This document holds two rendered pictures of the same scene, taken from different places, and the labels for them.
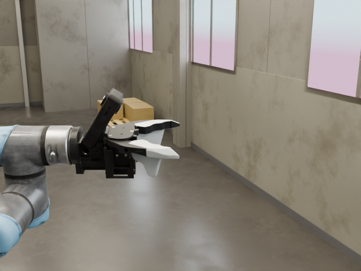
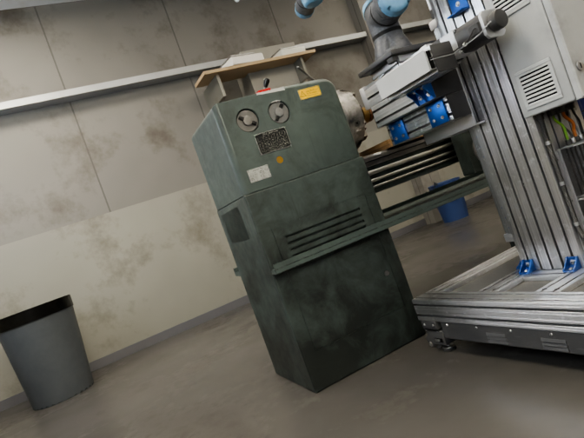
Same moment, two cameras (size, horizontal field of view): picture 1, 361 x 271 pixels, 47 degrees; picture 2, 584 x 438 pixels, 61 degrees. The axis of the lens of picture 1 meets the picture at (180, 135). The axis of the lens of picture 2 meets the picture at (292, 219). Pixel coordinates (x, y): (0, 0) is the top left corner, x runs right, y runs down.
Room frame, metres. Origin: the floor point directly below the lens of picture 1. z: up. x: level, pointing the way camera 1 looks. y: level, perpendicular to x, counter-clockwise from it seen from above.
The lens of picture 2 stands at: (2.50, -0.17, 0.75)
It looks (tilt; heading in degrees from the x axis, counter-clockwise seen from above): 1 degrees down; 176
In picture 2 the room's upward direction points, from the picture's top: 20 degrees counter-clockwise
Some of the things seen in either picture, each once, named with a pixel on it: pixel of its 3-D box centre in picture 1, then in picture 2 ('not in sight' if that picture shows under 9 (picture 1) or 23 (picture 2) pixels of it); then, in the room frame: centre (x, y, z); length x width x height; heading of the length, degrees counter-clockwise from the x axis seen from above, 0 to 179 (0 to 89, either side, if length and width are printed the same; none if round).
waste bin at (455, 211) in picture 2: not in sight; (447, 199); (-3.02, 2.01, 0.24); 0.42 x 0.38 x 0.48; 117
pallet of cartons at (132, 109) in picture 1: (124, 114); not in sight; (7.22, 0.99, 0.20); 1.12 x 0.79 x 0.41; 21
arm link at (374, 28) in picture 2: not in sight; (381, 16); (0.62, 0.56, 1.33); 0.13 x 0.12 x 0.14; 0
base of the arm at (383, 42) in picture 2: not in sight; (390, 44); (0.62, 0.56, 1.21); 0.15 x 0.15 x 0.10
